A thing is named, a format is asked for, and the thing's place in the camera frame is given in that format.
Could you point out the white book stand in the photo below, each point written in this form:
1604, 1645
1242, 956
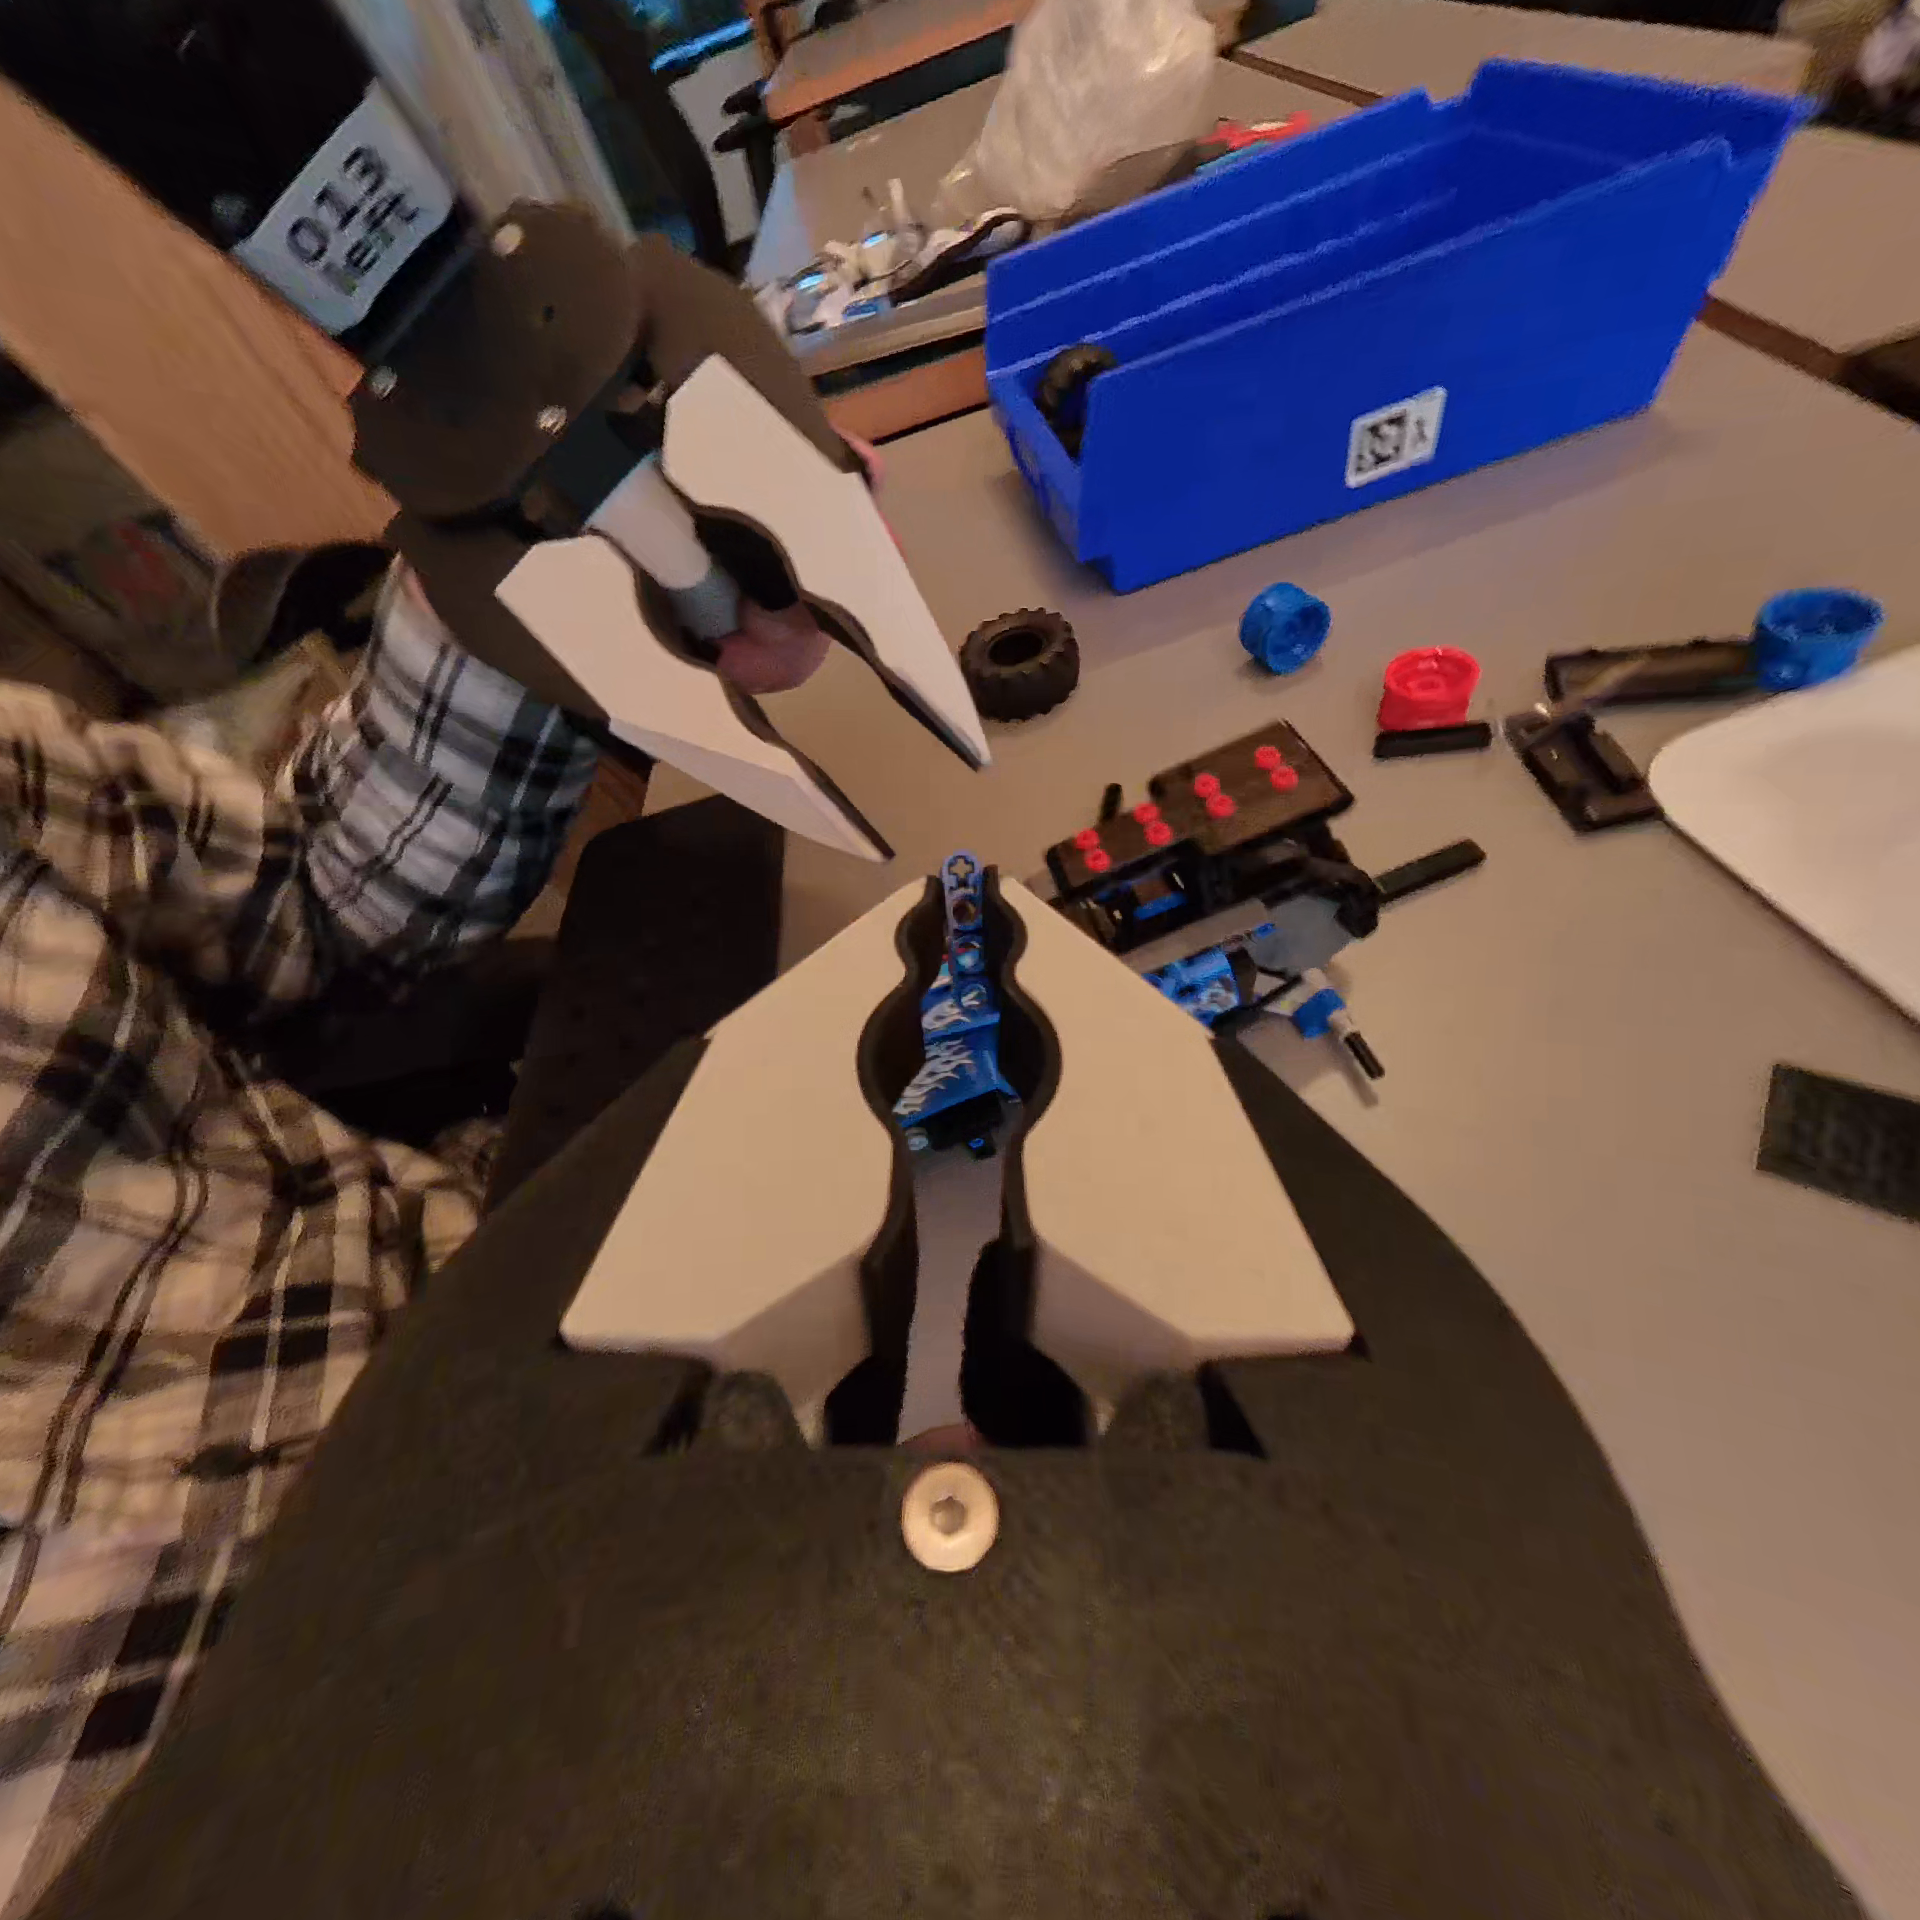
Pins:
1800, 805

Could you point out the blue wheel rim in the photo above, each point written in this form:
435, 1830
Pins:
1815, 625
1283, 619

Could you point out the blue storage bin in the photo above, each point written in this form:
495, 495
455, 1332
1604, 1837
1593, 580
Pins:
1269, 302

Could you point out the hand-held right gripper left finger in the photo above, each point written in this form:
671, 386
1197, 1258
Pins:
715, 1203

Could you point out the red wheel rim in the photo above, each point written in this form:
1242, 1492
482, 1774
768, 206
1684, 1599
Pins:
1424, 685

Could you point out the black studded square plate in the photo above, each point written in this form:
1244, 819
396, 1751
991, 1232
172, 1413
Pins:
1836, 1146

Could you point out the neighbouring grey table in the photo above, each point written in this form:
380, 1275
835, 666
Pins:
899, 165

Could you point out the black frame piece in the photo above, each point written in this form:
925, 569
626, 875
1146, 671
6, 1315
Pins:
1583, 761

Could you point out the person's left hand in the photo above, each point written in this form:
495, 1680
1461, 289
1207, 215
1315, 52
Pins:
774, 659

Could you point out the grey desk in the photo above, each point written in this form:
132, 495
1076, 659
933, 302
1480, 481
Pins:
1573, 1352

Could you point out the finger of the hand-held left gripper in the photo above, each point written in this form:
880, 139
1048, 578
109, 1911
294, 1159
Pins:
809, 495
605, 625

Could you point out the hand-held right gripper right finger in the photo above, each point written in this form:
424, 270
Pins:
1189, 1203

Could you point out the black beam with holes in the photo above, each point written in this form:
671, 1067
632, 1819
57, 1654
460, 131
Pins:
1651, 666

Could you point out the black block with red pins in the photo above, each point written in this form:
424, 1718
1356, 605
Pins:
1244, 819

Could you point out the black rubber tyre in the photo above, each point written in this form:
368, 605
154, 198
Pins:
1072, 388
985, 666

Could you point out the person's plaid shirt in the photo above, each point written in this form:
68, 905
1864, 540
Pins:
185, 1203

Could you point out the person's left forearm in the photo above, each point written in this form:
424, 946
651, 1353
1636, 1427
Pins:
424, 781

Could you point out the flat black beam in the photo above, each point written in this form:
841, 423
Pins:
1436, 738

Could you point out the clear plastic bag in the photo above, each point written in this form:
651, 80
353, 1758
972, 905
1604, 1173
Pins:
1097, 90

